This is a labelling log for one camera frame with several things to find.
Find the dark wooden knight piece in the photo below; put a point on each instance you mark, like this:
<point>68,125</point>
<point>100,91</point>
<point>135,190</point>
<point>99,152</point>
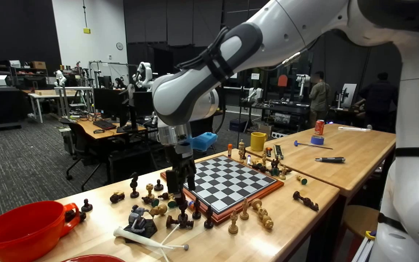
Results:
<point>134,185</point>

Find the red plate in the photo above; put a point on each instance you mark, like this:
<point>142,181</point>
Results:
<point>93,258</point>

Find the dark wooden chess piece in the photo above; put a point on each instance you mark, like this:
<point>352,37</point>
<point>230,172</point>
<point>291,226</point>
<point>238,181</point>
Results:
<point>273,168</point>
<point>209,219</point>
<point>71,213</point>
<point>259,168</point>
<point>278,153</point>
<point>180,216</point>

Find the grey knight figure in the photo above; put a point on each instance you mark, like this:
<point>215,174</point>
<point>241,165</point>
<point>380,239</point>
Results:
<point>139,223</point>

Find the yellow wall sign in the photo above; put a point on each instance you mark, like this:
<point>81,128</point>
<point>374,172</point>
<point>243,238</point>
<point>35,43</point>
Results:
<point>86,31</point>

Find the black hand tool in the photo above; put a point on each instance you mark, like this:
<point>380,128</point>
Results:
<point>330,159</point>

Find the round wall clock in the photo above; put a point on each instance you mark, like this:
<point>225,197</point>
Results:
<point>119,45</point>

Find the black computer monitor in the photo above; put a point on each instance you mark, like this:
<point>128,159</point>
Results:
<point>107,101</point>

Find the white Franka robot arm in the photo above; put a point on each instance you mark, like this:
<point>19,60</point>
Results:
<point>291,29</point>

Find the wooden office desk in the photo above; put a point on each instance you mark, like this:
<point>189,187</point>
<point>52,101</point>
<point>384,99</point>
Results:
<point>97,128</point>

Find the dark wooden pawn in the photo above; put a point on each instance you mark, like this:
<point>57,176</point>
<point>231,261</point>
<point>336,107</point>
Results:
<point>86,206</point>
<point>196,208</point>
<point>158,185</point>

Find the white plastic rod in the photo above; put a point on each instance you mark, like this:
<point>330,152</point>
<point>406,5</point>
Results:
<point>145,240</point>

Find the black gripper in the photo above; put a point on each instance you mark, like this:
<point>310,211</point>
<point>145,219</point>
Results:
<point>177,153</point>

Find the brown wooden chess piece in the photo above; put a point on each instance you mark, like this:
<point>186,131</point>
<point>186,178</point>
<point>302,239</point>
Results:
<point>148,194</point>

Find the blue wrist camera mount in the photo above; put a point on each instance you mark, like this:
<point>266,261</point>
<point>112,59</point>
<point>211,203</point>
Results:
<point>203,140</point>

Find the dark chess piece lying down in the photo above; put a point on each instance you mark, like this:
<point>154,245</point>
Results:
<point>116,197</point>
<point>305,200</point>

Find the white paper sheet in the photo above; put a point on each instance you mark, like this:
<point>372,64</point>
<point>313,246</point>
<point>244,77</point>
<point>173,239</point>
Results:
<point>352,128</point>

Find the person in olive shirt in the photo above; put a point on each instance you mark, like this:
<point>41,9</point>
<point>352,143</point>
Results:
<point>318,96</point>

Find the green topped chess piece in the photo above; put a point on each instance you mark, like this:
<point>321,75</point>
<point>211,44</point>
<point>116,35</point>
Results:
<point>301,181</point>

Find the light wooden pawn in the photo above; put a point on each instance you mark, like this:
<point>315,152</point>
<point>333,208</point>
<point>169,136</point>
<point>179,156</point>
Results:
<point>244,211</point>
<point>233,224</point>

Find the yellow cup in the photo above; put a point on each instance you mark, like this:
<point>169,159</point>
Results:
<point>257,141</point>

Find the blue cap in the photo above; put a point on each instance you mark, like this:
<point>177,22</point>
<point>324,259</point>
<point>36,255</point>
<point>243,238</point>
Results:
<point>317,140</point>

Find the orange can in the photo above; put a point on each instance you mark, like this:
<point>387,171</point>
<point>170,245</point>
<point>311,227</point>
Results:
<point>318,127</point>

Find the red plastic bowl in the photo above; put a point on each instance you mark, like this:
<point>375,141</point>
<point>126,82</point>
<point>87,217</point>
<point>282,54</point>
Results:
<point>22,230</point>

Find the small green ball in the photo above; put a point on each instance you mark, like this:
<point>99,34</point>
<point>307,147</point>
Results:
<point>171,204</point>

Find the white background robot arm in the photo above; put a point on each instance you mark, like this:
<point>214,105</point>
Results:
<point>144,73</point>

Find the framed screen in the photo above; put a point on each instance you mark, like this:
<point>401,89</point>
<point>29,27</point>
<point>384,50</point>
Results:
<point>348,95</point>

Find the checkered chessboard with red frame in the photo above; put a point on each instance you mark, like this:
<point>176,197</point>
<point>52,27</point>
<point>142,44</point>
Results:
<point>228,182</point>

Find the tall light wooden chess piece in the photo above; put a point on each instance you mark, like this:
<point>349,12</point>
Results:
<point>241,150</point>

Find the person in dark clothes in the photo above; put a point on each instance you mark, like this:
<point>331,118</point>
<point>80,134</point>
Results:
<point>381,99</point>

